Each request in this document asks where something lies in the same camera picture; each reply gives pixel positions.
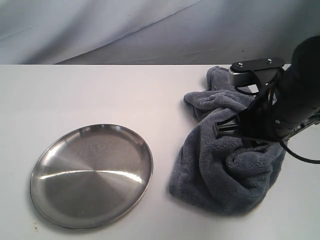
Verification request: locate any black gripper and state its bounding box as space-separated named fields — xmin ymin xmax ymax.
xmin=213 ymin=83 xmax=310 ymax=148

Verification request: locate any grey fleece towel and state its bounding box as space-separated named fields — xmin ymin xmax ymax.
xmin=168 ymin=66 xmax=286 ymax=216

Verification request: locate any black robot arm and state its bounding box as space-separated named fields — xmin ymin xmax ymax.
xmin=213 ymin=35 xmax=320 ymax=143

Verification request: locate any round stainless steel plate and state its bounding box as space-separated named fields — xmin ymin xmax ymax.
xmin=29 ymin=124 xmax=153 ymax=229

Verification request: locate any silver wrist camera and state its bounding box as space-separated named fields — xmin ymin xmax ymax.
xmin=228 ymin=57 xmax=285 ymax=87

